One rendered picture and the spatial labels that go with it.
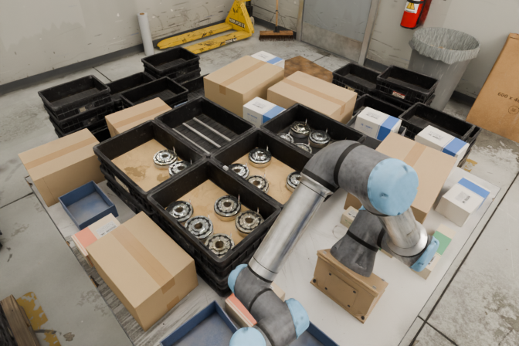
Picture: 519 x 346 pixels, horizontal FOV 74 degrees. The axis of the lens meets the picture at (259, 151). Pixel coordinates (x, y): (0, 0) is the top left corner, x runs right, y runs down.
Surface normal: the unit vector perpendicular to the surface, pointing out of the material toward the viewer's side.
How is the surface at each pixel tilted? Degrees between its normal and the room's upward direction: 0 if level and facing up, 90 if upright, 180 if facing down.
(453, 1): 90
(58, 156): 0
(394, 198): 73
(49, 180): 90
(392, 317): 0
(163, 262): 0
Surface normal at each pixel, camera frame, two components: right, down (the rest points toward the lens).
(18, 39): 0.70, 0.47
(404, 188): 0.54, 0.30
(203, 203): 0.03, -0.77
